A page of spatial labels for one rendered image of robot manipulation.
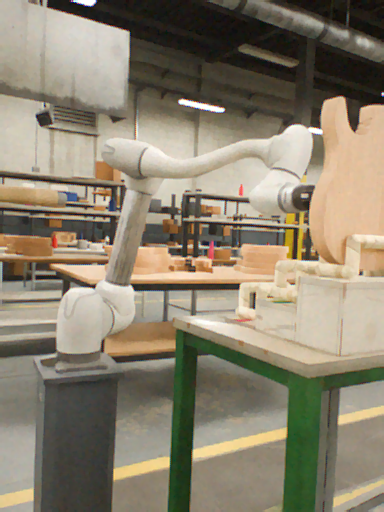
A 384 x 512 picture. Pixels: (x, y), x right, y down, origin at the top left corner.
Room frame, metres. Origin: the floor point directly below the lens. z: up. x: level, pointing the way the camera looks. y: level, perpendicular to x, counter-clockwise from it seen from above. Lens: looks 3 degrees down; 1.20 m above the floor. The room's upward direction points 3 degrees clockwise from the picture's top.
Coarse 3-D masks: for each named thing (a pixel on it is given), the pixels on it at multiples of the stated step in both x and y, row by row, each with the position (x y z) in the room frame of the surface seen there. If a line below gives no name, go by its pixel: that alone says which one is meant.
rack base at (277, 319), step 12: (264, 300) 1.33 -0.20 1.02; (276, 300) 1.34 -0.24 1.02; (264, 312) 1.33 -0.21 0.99; (276, 312) 1.29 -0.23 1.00; (288, 312) 1.25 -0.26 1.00; (264, 324) 1.33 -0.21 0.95; (276, 324) 1.29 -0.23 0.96; (288, 324) 1.25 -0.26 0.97; (276, 336) 1.29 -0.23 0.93; (288, 336) 1.25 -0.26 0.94
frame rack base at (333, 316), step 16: (304, 288) 1.21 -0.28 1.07; (320, 288) 1.16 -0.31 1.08; (336, 288) 1.12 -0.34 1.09; (352, 288) 1.12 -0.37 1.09; (368, 288) 1.15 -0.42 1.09; (304, 304) 1.21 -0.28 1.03; (320, 304) 1.16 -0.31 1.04; (336, 304) 1.12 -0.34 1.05; (352, 304) 1.12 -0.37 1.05; (368, 304) 1.15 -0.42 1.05; (304, 320) 1.20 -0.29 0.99; (320, 320) 1.16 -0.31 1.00; (336, 320) 1.12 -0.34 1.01; (352, 320) 1.12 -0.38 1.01; (368, 320) 1.15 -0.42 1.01; (304, 336) 1.20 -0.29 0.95; (320, 336) 1.16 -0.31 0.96; (336, 336) 1.11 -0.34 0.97; (352, 336) 1.12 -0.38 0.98; (368, 336) 1.15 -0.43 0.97; (336, 352) 1.11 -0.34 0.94; (352, 352) 1.12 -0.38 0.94; (368, 352) 1.15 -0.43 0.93
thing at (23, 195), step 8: (0, 184) 0.87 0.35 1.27; (0, 192) 0.86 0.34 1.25; (8, 192) 0.87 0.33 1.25; (16, 192) 0.88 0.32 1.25; (24, 192) 0.89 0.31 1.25; (32, 192) 0.89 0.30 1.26; (40, 192) 0.90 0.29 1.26; (48, 192) 0.91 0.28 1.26; (56, 192) 0.92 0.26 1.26; (0, 200) 0.87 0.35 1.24; (8, 200) 0.88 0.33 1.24; (16, 200) 0.88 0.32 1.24; (24, 200) 0.89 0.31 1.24; (32, 200) 0.90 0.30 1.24; (40, 200) 0.90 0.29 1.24; (48, 200) 0.91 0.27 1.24; (56, 200) 0.92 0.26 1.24
